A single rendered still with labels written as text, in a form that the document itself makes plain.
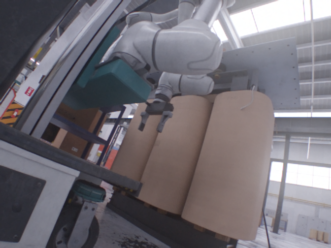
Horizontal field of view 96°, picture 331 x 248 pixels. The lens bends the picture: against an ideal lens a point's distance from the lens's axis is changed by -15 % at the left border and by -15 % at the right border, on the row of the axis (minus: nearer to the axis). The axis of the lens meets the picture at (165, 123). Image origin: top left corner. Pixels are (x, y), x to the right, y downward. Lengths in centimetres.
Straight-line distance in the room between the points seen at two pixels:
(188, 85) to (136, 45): 38
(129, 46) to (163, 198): 92
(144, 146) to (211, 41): 113
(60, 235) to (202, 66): 67
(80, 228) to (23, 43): 52
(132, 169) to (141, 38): 110
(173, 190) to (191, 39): 92
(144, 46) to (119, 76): 15
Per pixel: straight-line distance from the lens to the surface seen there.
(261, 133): 113
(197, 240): 119
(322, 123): 1004
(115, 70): 54
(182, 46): 59
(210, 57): 59
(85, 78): 66
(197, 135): 129
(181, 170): 121
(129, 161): 152
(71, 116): 155
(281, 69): 150
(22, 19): 55
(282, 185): 950
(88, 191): 57
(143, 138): 154
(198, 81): 89
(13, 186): 44
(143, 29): 69
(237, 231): 101
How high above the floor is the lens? 32
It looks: 20 degrees up
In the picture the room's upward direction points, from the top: 20 degrees clockwise
